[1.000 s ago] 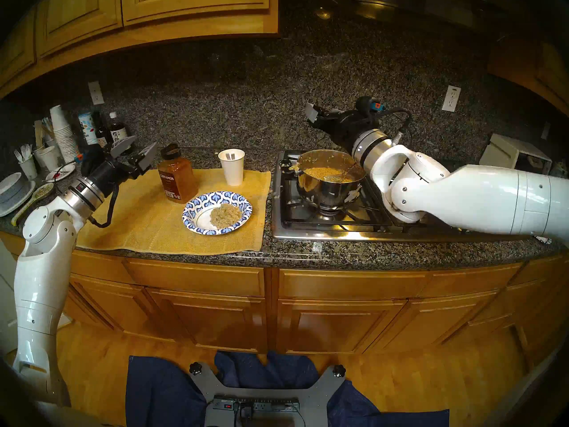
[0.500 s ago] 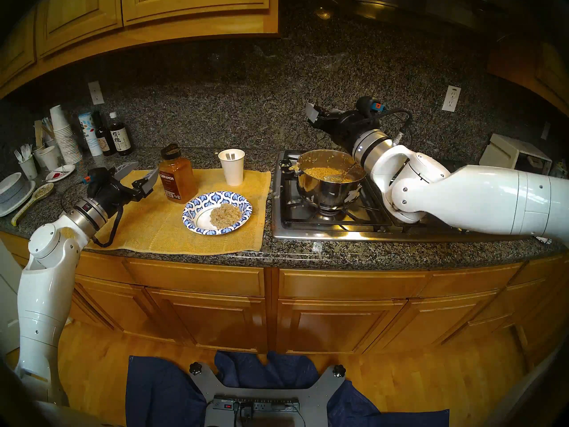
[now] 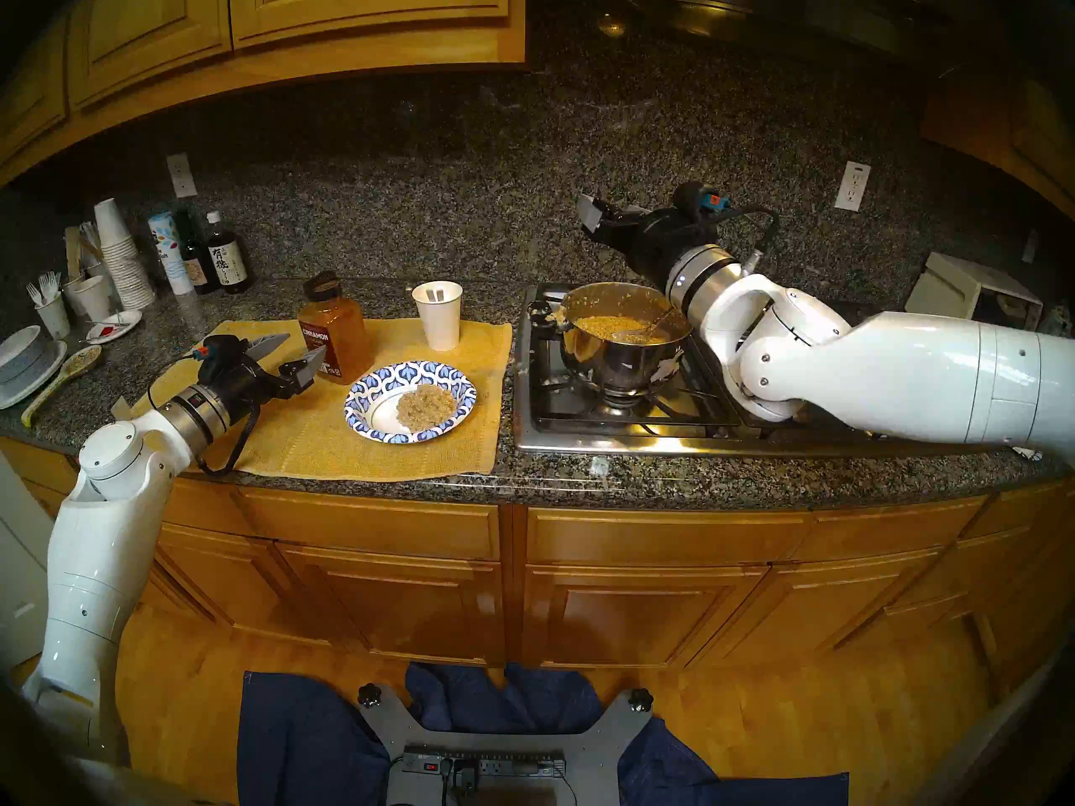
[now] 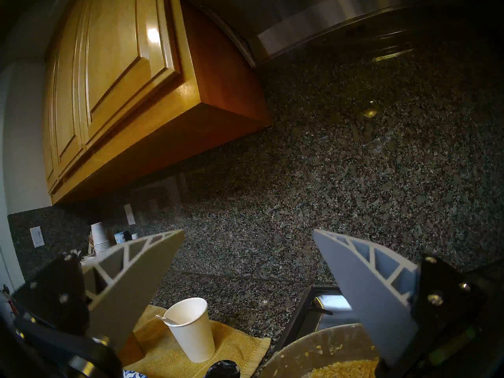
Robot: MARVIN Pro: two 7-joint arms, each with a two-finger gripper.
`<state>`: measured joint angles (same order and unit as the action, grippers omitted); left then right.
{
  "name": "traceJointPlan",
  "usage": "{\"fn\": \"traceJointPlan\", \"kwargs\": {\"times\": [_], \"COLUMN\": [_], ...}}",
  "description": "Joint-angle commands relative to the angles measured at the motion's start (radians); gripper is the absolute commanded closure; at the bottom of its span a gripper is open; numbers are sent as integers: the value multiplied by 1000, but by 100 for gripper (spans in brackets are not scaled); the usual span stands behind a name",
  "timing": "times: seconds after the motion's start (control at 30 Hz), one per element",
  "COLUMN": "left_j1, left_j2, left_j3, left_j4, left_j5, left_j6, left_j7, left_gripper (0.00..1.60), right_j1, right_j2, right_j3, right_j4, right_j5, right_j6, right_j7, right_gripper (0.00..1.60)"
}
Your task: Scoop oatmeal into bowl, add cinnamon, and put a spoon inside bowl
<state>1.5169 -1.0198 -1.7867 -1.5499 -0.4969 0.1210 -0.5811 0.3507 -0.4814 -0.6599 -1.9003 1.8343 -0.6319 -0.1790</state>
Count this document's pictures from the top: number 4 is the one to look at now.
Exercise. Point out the white wall outlet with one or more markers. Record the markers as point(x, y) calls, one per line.
point(129, 214)
point(37, 236)

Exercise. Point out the stainless steel pot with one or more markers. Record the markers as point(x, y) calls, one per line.
point(315, 345)

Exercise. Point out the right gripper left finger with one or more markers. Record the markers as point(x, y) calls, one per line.
point(130, 286)

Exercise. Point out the small white plastic spoon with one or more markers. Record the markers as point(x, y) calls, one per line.
point(167, 320)

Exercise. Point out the wide wooden wall cabinets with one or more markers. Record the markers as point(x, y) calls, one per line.
point(118, 86)

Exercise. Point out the white paper cup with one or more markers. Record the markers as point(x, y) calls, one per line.
point(193, 334)

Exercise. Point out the dark steel range hood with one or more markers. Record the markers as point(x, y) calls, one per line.
point(315, 15)

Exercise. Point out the yellow cloth mat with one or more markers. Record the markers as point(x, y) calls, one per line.
point(236, 349)

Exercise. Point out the large cooked oatmeal batch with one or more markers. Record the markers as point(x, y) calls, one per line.
point(346, 369)

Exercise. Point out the blue patterned paper bowl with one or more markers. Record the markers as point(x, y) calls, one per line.
point(134, 374)

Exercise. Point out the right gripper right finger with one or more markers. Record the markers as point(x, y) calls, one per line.
point(370, 294)

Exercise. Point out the stack of white paper cups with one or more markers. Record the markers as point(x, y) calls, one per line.
point(99, 237)

